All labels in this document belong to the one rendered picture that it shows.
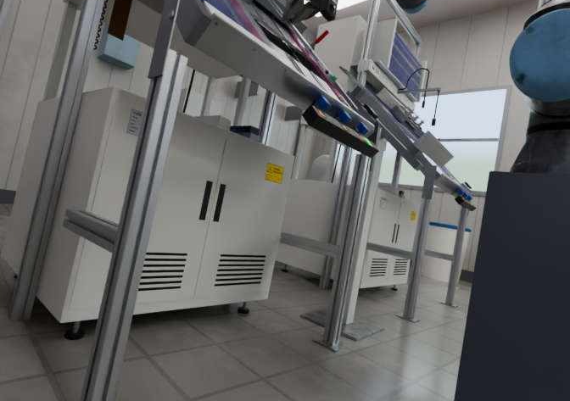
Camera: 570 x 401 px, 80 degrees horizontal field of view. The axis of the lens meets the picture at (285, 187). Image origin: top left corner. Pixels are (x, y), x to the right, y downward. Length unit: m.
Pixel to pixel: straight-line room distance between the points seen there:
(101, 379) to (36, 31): 3.52
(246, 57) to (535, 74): 0.50
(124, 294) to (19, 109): 3.26
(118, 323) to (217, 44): 0.53
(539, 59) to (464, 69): 4.37
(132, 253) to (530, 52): 0.70
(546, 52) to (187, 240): 0.91
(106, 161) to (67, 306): 0.34
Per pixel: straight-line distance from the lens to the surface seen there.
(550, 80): 0.65
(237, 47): 0.74
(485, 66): 4.95
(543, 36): 0.67
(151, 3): 1.41
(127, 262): 0.63
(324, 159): 4.65
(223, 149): 1.09
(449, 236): 3.80
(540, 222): 0.70
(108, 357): 0.68
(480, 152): 4.55
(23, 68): 3.87
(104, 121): 0.92
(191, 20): 0.72
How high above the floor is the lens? 0.41
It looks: 4 degrees up
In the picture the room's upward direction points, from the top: 11 degrees clockwise
